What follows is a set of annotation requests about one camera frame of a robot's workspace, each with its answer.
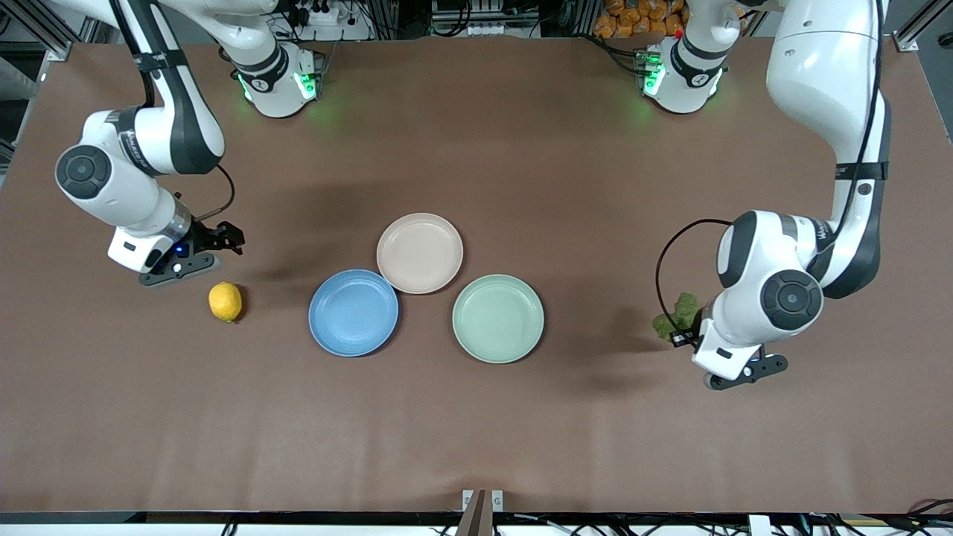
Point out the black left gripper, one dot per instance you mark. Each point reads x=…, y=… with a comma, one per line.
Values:
x=683, y=336

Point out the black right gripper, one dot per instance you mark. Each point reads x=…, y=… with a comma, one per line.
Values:
x=203, y=237

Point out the green lettuce leaf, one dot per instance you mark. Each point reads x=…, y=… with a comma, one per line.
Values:
x=683, y=307

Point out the yellow lemon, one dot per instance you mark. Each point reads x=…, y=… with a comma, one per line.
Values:
x=225, y=301

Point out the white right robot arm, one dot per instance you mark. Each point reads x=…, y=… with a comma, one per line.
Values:
x=126, y=201

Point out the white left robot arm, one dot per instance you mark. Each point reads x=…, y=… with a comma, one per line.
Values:
x=744, y=327

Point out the brown table cover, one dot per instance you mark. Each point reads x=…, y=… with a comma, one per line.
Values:
x=670, y=447

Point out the blue plate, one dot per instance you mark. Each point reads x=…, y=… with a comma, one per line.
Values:
x=354, y=313

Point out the pale green plate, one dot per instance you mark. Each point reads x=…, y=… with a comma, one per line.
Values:
x=499, y=327

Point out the beige plate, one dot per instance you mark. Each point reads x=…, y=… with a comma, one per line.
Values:
x=421, y=253

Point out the small white box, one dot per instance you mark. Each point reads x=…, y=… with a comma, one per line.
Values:
x=759, y=527

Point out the white power strip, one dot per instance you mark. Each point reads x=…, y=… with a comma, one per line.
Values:
x=335, y=30

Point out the orange snack bag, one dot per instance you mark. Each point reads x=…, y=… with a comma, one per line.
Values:
x=625, y=18

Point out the grey electronics rack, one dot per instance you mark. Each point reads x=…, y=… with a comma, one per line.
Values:
x=484, y=30

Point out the aluminium frame profile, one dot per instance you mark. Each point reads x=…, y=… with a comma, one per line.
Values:
x=58, y=50
x=907, y=43

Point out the black table edge rail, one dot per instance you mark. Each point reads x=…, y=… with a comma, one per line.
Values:
x=223, y=517

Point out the metal camera bracket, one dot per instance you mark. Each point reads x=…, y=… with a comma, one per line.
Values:
x=482, y=514

